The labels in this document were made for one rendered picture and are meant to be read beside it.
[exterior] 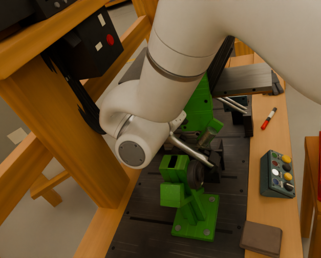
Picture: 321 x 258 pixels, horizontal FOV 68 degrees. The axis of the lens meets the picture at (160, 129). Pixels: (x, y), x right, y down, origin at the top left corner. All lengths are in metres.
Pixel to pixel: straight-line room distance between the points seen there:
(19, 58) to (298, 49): 0.47
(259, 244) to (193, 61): 0.55
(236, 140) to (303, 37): 0.84
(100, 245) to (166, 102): 0.68
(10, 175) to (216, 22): 0.65
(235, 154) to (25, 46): 0.74
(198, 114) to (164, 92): 0.46
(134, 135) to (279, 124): 0.70
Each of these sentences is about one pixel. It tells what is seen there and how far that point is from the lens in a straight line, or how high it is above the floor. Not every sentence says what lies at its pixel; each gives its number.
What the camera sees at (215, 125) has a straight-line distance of 0.79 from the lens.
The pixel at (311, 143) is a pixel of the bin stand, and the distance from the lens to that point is 1.13.
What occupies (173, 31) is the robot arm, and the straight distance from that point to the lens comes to 0.28.
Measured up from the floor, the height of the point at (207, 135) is 1.08.
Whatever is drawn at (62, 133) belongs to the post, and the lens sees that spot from 0.74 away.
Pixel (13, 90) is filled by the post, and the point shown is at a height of 1.43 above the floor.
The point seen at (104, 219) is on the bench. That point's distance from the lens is 0.98.
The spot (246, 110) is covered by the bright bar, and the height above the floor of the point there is 1.01.
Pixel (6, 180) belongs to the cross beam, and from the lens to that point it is 0.76.
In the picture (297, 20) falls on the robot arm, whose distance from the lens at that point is 0.19.
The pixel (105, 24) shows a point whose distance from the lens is 0.80.
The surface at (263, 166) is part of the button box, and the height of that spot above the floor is 0.93.
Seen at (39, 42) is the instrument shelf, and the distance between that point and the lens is 0.58.
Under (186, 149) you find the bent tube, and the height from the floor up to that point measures 1.03.
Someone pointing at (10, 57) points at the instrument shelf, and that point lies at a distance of 0.53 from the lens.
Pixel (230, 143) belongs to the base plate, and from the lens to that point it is 0.99.
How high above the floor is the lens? 1.61
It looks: 37 degrees down
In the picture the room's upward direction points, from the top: 23 degrees counter-clockwise
